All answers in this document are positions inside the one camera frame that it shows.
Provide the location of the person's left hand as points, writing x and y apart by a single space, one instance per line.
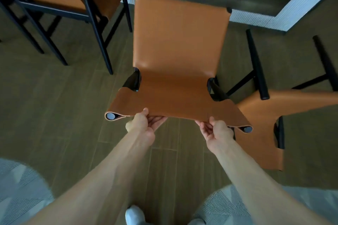
142 127

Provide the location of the person's right hand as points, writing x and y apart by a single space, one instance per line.
219 135

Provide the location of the person's right forearm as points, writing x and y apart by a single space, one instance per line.
258 188

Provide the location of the person's left forearm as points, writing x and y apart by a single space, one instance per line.
105 185

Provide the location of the person's white right shoe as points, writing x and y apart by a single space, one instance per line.
196 222

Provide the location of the person's white shoe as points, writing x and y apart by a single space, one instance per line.
134 215
196 222

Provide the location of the person's white left shoe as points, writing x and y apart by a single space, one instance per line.
134 215

